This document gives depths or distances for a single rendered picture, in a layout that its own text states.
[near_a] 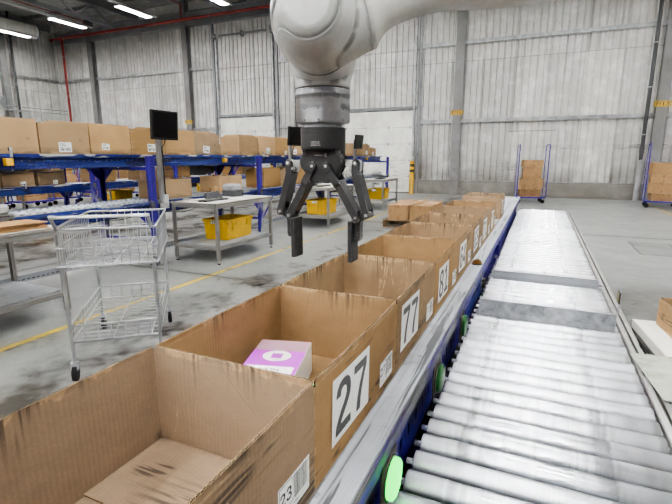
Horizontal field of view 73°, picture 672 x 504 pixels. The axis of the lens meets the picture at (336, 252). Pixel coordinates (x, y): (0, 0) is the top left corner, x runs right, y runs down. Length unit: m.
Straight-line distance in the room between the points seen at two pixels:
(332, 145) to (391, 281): 0.72
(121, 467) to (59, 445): 0.12
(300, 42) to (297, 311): 0.67
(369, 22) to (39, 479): 0.70
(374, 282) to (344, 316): 0.40
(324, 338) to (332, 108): 0.55
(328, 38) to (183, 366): 0.52
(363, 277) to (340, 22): 0.97
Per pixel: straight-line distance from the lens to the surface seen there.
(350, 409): 0.79
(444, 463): 1.02
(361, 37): 0.61
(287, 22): 0.57
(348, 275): 1.43
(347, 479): 0.73
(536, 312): 1.85
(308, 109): 0.75
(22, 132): 5.64
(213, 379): 0.73
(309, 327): 1.08
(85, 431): 0.75
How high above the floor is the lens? 1.35
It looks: 12 degrees down
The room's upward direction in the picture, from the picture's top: straight up
